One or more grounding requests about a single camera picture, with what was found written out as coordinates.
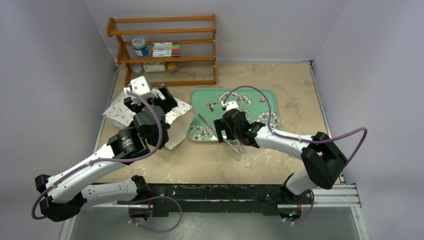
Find white patterned paper bag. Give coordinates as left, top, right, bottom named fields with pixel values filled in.
left=102, top=91, right=196, bottom=150

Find metal tongs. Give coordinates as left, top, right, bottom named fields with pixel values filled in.
left=197, top=113, right=244, bottom=156

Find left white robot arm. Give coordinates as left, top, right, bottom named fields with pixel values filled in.
left=31, top=84, right=178, bottom=222

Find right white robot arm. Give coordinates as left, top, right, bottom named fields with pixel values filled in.
left=213, top=109, right=348, bottom=204

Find green floral tray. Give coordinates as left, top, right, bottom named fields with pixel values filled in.
left=187, top=87, right=281, bottom=143

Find yellow grey sharpener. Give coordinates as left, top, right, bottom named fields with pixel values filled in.
left=167, top=62, right=179, bottom=73

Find small clear jar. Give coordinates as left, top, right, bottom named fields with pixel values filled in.
left=129, top=63, right=143, bottom=75

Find white small box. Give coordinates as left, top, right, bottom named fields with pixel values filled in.
left=142, top=62, right=166, bottom=73

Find pack of coloured markers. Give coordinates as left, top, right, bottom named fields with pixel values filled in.
left=152, top=41, right=181, bottom=58

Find blue lidded jar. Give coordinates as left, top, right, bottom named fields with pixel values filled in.
left=131, top=37, right=149, bottom=57

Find wooden shelf rack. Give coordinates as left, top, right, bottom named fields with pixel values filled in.
left=106, top=14, right=217, bottom=86

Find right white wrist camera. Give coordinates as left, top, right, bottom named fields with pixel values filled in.
left=221, top=101, right=240, bottom=112

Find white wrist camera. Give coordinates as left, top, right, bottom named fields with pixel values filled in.
left=221, top=101, right=240, bottom=112
left=123, top=76, right=158, bottom=100

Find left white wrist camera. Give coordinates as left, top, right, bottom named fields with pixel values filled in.
left=123, top=76, right=158, bottom=100

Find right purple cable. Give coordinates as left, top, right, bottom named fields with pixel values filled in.
left=222, top=85, right=369, bottom=167

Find purple cable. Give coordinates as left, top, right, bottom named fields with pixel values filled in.
left=31, top=91, right=164, bottom=221
left=222, top=85, right=369, bottom=167

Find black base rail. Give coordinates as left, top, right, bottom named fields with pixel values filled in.
left=119, top=183, right=312, bottom=218

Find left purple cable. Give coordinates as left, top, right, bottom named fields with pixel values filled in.
left=31, top=91, right=164, bottom=221

